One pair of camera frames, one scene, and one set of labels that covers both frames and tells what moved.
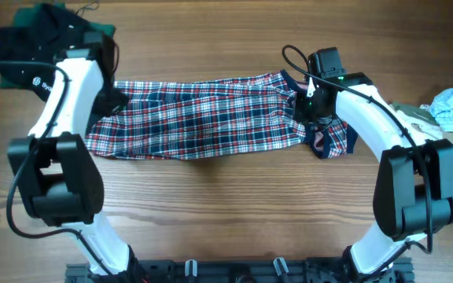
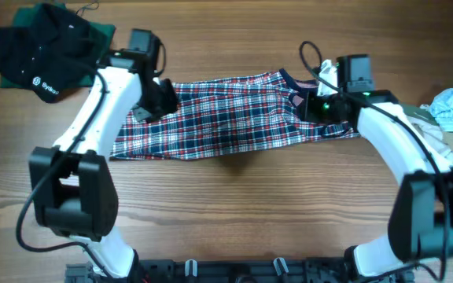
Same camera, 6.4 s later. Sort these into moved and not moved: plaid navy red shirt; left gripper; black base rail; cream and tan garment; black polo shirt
Moved: plaid navy red shirt; left gripper
Not moved: cream and tan garment; black base rail; black polo shirt
